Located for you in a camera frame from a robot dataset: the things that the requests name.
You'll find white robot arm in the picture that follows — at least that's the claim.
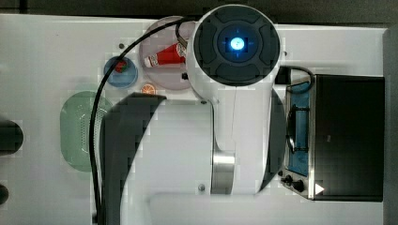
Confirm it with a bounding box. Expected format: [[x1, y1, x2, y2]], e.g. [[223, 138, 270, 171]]
[[98, 5, 285, 225]]

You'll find dark object lower left edge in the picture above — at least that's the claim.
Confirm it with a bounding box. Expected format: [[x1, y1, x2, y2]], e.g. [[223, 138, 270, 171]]
[[0, 185, 9, 204]]

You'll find strawberry in blue bowl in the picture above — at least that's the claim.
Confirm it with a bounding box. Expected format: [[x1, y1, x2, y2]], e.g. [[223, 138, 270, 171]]
[[115, 61, 128, 73]]

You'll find orange slice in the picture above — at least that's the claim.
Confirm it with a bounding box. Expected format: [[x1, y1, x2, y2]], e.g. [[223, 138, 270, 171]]
[[141, 83, 157, 95]]

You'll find black toaster oven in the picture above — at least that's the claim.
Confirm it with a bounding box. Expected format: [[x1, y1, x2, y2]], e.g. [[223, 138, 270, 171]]
[[279, 74, 385, 202]]

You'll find green oval strainer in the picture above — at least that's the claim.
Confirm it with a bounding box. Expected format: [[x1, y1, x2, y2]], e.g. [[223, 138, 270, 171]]
[[60, 91, 96, 173]]

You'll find red ketchup bottle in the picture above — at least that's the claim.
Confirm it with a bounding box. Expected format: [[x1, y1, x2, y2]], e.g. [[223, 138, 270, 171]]
[[144, 43, 187, 68]]

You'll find blue bowl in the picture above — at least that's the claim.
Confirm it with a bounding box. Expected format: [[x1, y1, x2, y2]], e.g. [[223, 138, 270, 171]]
[[107, 57, 138, 88]]

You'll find black object at left edge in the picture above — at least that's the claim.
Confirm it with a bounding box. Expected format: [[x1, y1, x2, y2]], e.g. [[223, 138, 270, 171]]
[[0, 120, 23, 156]]

